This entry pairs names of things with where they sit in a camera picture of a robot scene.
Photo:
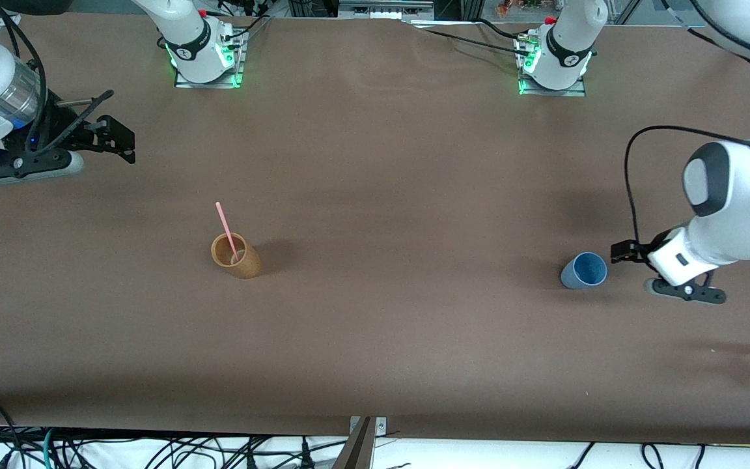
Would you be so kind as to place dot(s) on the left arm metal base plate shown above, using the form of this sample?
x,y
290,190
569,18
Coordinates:
x,y
580,90

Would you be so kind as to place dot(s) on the dark wedge-shaped stand leg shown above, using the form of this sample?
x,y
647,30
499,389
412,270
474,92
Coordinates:
x,y
357,449

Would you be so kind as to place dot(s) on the brown wooden cup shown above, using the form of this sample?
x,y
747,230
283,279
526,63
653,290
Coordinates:
x,y
245,264

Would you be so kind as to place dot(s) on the metal table bracket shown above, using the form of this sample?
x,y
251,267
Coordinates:
x,y
380,426

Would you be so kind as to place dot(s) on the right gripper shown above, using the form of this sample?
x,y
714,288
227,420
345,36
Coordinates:
x,y
61,127

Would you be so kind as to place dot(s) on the grey electronics box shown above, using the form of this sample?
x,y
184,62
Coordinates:
x,y
385,8

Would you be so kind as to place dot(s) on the pink chopstick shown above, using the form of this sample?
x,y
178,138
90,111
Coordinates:
x,y
225,228

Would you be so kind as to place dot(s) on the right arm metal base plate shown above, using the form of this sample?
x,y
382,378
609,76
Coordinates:
x,y
235,62

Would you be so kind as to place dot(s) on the blue cup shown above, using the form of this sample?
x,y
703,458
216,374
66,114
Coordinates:
x,y
584,270

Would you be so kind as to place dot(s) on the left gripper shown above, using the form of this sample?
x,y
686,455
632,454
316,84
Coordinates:
x,y
642,251

